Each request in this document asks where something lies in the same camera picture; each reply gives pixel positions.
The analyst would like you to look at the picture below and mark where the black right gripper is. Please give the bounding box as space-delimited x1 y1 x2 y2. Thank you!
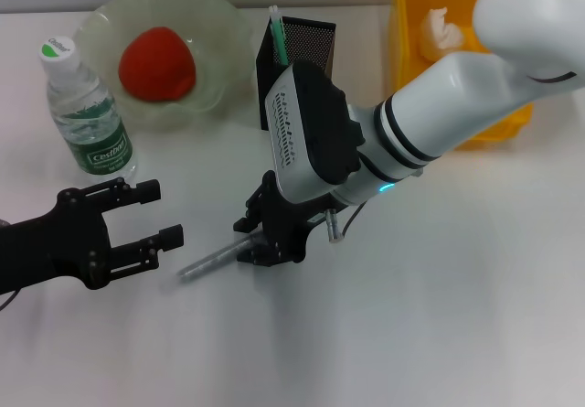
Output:
107 170 340 285

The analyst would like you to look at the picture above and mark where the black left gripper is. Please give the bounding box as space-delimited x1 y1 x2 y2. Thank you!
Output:
0 177 163 293

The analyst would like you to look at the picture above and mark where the silver grey pen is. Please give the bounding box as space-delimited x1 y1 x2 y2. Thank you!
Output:
177 234 258 285

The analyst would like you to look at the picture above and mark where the clear water bottle green label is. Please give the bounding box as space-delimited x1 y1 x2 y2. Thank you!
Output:
38 35 140 188

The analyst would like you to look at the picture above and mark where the red-orange fruit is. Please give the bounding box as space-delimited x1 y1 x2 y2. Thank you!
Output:
118 26 198 103

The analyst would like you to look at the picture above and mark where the green utility knife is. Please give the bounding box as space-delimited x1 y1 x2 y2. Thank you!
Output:
268 5 291 68

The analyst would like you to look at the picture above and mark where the white paper ball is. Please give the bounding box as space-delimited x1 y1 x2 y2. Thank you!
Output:
419 6 468 64

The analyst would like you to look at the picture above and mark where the pale green glass fruit bowl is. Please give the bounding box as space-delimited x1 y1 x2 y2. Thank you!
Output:
72 0 256 133

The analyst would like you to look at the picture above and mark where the black mesh pen holder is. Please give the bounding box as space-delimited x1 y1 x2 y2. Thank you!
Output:
254 16 338 133

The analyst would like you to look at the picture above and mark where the yellow plastic bin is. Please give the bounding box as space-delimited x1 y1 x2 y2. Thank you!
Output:
388 0 537 153

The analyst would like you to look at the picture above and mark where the right arm connector with cable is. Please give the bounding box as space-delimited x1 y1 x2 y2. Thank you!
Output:
323 199 367 244

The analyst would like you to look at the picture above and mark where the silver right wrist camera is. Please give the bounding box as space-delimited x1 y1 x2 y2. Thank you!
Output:
264 60 367 206

